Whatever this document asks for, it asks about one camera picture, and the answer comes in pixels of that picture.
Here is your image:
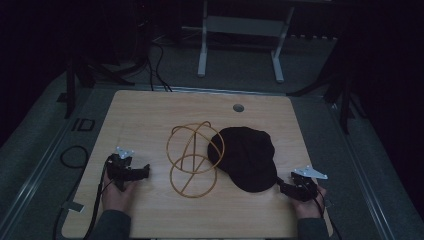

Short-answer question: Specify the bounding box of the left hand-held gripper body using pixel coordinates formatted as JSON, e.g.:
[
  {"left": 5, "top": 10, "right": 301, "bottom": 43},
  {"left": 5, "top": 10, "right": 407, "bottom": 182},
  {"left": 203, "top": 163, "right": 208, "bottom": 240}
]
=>
[{"left": 105, "top": 146, "right": 143, "bottom": 193}]

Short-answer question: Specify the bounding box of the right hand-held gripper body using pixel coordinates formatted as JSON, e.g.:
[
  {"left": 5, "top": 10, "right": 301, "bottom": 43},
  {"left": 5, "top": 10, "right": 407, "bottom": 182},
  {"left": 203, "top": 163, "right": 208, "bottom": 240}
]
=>
[{"left": 280, "top": 165, "right": 329, "bottom": 203}]

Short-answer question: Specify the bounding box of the black cap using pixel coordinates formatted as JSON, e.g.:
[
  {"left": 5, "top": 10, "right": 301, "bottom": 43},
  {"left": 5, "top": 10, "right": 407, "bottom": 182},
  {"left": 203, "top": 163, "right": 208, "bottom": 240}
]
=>
[{"left": 206, "top": 126, "right": 279, "bottom": 194}]

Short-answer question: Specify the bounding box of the gold wire hat stand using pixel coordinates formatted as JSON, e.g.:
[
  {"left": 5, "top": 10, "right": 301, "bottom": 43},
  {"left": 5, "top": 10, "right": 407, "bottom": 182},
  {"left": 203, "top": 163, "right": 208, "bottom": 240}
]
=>
[{"left": 165, "top": 120, "right": 226, "bottom": 199}]

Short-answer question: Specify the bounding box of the person's right hand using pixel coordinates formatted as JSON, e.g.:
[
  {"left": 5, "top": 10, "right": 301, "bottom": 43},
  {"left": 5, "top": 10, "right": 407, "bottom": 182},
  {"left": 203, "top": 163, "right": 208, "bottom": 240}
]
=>
[{"left": 290, "top": 185, "right": 328, "bottom": 220}]

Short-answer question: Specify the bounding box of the person's left hand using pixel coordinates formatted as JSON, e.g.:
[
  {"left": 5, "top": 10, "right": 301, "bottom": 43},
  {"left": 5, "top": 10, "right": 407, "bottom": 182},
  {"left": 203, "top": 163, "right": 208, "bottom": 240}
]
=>
[{"left": 101, "top": 172, "right": 138, "bottom": 214}]

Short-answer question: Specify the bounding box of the grey tape piece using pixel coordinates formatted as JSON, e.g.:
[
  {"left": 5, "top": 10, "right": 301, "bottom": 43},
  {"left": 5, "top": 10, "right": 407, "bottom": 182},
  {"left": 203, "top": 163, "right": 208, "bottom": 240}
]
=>
[{"left": 61, "top": 201, "right": 86, "bottom": 213}]

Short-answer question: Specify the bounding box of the black tripod stand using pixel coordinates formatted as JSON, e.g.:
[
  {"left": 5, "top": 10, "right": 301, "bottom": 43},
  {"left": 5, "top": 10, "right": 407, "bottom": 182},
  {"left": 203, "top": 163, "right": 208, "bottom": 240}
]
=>
[
  {"left": 64, "top": 0, "right": 154, "bottom": 120},
  {"left": 286, "top": 33, "right": 369, "bottom": 136}
]

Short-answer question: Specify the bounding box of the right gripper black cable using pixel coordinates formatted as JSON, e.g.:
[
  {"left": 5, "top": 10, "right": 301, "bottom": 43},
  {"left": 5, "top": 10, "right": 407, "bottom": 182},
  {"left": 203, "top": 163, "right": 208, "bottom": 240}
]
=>
[{"left": 301, "top": 185, "right": 344, "bottom": 240}]

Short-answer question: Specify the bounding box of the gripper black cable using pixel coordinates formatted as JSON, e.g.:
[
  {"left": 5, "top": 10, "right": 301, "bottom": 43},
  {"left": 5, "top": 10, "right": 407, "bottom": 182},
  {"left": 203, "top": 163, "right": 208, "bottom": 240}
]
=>
[
  {"left": 301, "top": 185, "right": 344, "bottom": 240},
  {"left": 82, "top": 159, "right": 116, "bottom": 240}
]

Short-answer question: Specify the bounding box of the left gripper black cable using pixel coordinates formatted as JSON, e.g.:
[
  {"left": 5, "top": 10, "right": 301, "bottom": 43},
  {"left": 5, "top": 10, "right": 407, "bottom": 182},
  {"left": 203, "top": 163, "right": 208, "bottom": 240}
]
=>
[{"left": 82, "top": 159, "right": 116, "bottom": 240}]

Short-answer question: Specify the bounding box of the black floor cable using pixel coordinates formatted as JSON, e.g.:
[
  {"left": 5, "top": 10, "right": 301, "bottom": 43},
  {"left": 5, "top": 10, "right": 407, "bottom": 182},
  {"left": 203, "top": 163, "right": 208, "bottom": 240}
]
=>
[{"left": 146, "top": 39, "right": 174, "bottom": 93}]

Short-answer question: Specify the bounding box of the white metal table frame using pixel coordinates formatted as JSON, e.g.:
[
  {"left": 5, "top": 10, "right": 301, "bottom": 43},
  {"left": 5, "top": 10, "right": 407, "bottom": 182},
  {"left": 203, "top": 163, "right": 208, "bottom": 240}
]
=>
[{"left": 197, "top": 0, "right": 296, "bottom": 84}]

